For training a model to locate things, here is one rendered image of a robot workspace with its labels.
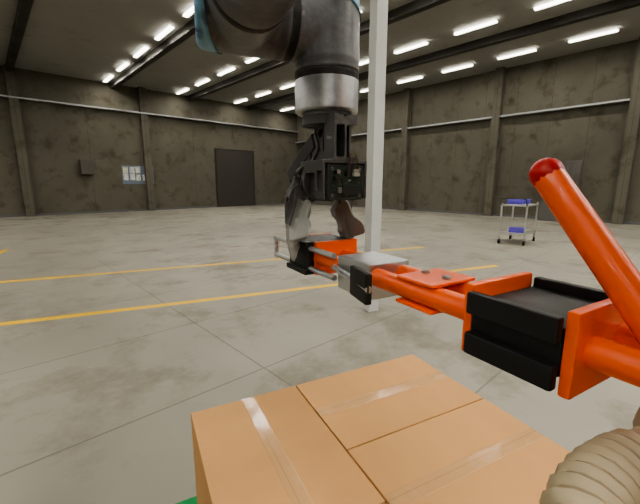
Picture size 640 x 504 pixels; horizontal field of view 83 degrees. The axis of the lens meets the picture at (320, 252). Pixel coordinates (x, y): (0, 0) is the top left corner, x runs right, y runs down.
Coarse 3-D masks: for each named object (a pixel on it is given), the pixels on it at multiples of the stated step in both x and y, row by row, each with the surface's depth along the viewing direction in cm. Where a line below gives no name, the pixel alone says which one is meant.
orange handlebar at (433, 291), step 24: (336, 264) 48; (384, 288) 40; (408, 288) 37; (432, 288) 34; (456, 288) 36; (432, 312) 34; (456, 312) 32; (624, 336) 24; (600, 360) 22; (624, 360) 21
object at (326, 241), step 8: (312, 240) 54; (320, 240) 54; (328, 240) 55; (336, 240) 54; (344, 240) 55; (352, 240) 56; (320, 248) 53; (328, 248) 54; (336, 248) 54; (344, 248) 55; (352, 248) 56; (328, 272) 54; (336, 272) 55
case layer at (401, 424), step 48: (336, 384) 144; (384, 384) 144; (432, 384) 144; (192, 432) 126; (240, 432) 116; (288, 432) 116; (336, 432) 116; (384, 432) 116; (432, 432) 116; (480, 432) 116; (528, 432) 116; (240, 480) 98; (288, 480) 98; (336, 480) 98; (384, 480) 98; (432, 480) 98; (480, 480) 98; (528, 480) 98
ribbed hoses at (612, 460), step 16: (608, 432) 22; (624, 432) 22; (576, 448) 22; (592, 448) 21; (608, 448) 20; (624, 448) 20; (560, 464) 21; (576, 464) 20; (592, 464) 20; (608, 464) 19; (624, 464) 19; (560, 480) 20; (576, 480) 19; (592, 480) 19; (608, 480) 19; (624, 480) 19; (544, 496) 19; (560, 496) 19; (576, 496) 18; (592, 496) 18; (608, 496) 18; (624, 496) 18
